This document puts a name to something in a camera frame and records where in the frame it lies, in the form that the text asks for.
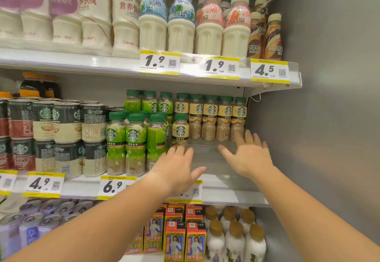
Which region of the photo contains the person's left hand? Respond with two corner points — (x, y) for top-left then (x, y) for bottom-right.
(147, 145), (207, 197)

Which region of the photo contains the person's right hand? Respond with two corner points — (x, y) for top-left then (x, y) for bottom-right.
(218, 129), (274, 180)

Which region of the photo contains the person's left forearm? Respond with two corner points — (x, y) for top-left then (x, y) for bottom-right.
(0, 176), (172, 262)

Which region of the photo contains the person's right forearm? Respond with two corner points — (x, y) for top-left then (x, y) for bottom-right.
(254, 167), (380, 262)

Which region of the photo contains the yellow white price tag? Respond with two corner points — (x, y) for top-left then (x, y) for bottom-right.
(139, 50), (181, 76)
(199, 56), (240, 81)
(98, 175), (137, 201)
(23, 172), (66, 199)
(167, 180), (203, 205)
(250, 58), (290, 85)
(0, 169), (18, 197)

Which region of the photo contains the white metal shelf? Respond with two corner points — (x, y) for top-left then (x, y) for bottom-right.
(0, 140), (270, 208)
(0, 47), (303, 89)

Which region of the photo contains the row of tan coffee bottles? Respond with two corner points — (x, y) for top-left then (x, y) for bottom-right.
(171, 92), (248, 148)

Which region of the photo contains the group of red drink cartons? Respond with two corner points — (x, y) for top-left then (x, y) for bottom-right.
(124, 203), (207, 262)

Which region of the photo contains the group of green coffee bottles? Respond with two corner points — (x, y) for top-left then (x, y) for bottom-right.
(106, 89), (174, 177)

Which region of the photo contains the group of white gold-capped bottles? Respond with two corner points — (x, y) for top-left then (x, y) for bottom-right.
(204, 205), (267, 262)

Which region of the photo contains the brown coffee drink bottle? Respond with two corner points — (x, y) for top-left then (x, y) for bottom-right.
(261, 13), (283, 61)
(254, 0), (269, 16)
(247, 11), (262, 59)

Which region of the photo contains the small white bottle pink label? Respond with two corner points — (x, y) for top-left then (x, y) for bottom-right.
(195, 0), (224, 56)
(222, 0), (252, 58)

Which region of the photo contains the small white bottle blue label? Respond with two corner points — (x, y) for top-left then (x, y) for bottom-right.
(139, 0), (168, 52)
(167, 0), (196, 54)

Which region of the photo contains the stack of coffee cans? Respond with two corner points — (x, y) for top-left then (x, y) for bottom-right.
(0, 97), (125, 180)

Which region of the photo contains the white bottle gold label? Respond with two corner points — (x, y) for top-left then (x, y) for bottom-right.
(80, 0), (113, 48)
(112, 0), (142, 51)

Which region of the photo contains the dark bottle orange cap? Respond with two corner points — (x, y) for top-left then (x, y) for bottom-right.
(42, 74), (62, 99)
(19, 72), (46, 99)

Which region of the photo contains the group of purple silver cans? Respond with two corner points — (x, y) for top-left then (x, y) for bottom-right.
(0, 199), (103, 261)

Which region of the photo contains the white bottle purple label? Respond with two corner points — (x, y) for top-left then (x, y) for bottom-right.
(49, 0), (83, 45)
(0, 0), (23, 41)
(18, 0), (53, 42)

